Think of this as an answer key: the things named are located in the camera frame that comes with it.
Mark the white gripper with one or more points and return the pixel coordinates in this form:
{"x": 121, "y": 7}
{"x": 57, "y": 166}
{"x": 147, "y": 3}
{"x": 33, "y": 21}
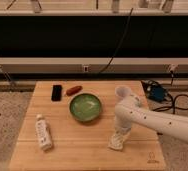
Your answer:
{"x": 122, "y": 125}

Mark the white sponge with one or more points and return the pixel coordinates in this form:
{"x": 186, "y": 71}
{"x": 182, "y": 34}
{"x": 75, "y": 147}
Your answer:
{"x": 116, "y": 141}

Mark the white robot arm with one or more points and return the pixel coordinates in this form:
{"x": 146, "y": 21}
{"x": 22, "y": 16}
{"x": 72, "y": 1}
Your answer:
{"x": 129, "y": 111}

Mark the blue power box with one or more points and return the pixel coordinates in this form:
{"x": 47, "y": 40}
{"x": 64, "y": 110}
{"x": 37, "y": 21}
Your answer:
{"x": 156, "y": 93}

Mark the green bowl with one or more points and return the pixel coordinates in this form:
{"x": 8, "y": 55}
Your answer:
{"x": 85, "y": 107}

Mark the red sausage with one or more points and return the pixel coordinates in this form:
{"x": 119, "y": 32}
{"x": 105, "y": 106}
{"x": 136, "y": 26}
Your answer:
{"x": 73, "y": 90}

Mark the black smartphone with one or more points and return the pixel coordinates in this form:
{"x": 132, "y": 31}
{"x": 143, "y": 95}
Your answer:
{"x": 56, "y": 93}

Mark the white plastic bottle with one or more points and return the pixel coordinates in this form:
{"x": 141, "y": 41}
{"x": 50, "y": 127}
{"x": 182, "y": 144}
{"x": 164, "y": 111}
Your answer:
{"x": 43, "y": 133}

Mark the white wall outlet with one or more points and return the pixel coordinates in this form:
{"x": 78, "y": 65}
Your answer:
{"x": 86, "y": 69}

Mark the right wall outlet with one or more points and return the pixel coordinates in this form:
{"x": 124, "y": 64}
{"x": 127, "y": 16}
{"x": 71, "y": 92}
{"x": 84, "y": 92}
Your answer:
{"x": 172, "y": 68}

